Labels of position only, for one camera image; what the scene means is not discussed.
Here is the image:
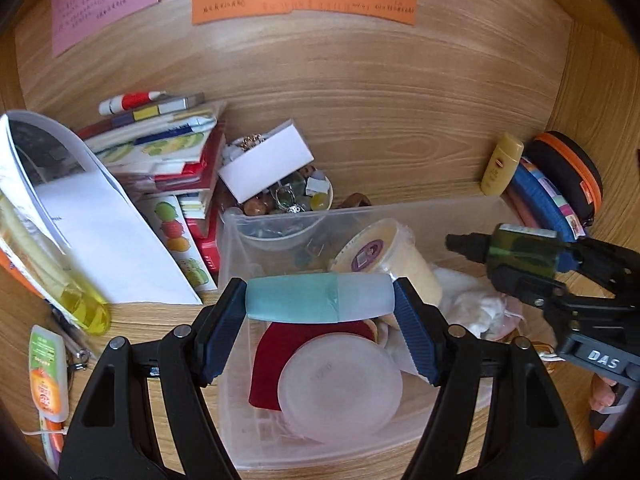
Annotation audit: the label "white bowl of trinkets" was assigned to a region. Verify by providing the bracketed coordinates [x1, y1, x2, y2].
[227, 167, 335, 251]

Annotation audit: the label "folded white paper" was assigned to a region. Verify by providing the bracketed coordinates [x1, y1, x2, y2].
[0, 110, 203, 306]

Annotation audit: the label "wooden desktop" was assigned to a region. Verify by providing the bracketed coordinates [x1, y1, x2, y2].
[0, 100, 596, 480]

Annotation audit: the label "fruit print box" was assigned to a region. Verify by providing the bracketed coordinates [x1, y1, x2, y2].
[140, 194, 218, 293]

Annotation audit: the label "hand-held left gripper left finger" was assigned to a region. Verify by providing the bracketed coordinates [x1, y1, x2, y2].
[57, 276, 248, 480]

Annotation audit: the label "small metal clip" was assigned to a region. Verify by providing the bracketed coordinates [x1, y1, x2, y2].
[67, 347, 92, 372]

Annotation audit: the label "silver black pen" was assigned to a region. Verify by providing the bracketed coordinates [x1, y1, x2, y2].
[50, 307, 91, 361]

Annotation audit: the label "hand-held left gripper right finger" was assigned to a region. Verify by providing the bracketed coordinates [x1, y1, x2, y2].
[391, 275, 583, 480]

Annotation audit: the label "white cable tie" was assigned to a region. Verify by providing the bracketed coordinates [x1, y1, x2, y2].
[22, 422, 66, 438]

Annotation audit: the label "orange sunscreen tube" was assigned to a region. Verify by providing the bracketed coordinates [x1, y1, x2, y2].
[0, 240, 51, 306]

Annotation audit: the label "orange marker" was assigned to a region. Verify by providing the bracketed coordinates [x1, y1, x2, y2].
[40, 410, 66, 467]

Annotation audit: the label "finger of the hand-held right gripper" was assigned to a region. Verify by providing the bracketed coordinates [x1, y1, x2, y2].
[492, 264, 586, 331]
[557, 237, 640, 291]

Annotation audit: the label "white cloth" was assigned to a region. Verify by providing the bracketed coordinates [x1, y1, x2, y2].
[377, 266, 506, 376]

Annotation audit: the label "small yellow bottle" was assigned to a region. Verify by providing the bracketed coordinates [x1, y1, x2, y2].
[480, 132, 525, 197]

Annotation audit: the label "black orange round case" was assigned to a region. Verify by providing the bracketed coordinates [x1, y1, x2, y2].
[525, 131, 603, 238]

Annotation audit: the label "brown strap key ring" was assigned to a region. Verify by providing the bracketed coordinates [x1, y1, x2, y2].
[332, 192, 373, 209]

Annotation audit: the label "blue pencil case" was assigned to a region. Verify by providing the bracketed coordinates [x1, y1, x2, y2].
[505, 157, 587, 273]

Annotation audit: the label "cream plastic tub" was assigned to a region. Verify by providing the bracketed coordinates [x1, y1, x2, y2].
[327, 218, 443, 313]

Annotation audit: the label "clear plastic storage box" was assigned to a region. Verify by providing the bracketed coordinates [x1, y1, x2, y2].
[217, 195, 531, 471]

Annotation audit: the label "green orange squeeze bottle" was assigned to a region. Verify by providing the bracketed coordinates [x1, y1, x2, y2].
[27, 324, 70, 423]

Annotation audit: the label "teal bottle with clear cap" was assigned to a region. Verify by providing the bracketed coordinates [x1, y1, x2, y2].
[245, 272, 397, 323]

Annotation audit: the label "pink rope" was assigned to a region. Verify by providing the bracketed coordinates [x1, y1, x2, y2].
[492, 295, 556, 376]

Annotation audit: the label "white rectangular box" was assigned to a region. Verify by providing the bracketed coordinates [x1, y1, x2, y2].
[217, 119, 315, 202]

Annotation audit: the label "yellow green spray bottle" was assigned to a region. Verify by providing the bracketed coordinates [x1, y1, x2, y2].
[0, 195, 112, 336]

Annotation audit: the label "dark green spray bottle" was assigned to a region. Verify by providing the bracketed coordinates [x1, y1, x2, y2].
[446, 223, 561, 278]

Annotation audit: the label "dark red pouch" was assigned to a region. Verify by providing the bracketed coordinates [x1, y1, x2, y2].
[248, 320, 378, 411]

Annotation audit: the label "person's right hand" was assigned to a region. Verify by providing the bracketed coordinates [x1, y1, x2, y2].
[589, 375, 621, 413]

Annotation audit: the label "pink paper note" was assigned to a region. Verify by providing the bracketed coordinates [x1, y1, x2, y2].
[51, 0, 161, 58]

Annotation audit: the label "white red marker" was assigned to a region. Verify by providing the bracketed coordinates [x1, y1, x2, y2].
[98, 90, 167, 117]

